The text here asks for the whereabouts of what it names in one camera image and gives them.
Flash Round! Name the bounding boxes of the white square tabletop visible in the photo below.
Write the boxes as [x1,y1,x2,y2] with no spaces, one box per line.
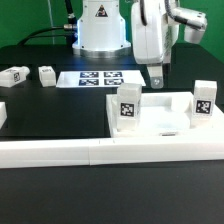
[106,92,224,138]

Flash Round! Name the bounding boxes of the white front fence bar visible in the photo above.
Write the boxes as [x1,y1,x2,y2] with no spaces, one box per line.
[0,136,224,169]

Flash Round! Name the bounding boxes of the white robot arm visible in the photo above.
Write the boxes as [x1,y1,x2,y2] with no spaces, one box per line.
[131,0,207,89]

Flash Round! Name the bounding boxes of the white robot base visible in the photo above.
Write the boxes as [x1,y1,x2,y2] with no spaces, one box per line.
[72,0,131,58]

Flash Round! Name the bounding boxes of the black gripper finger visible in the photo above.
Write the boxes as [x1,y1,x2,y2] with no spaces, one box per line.
[147,65,164,89]

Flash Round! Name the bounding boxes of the white left fence bar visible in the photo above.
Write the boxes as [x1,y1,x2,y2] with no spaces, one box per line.
[0,102,7,129]

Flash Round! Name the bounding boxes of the white fence bar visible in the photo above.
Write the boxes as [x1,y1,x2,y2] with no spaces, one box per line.
[0,102,7,129]
[0,136,224,169]

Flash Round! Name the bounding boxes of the black cable at base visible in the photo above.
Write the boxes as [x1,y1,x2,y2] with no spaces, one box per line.
[17,0,78,46]

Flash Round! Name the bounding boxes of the white sheet with tag markers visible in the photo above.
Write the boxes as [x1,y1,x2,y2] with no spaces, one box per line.
[56,70,145,88]

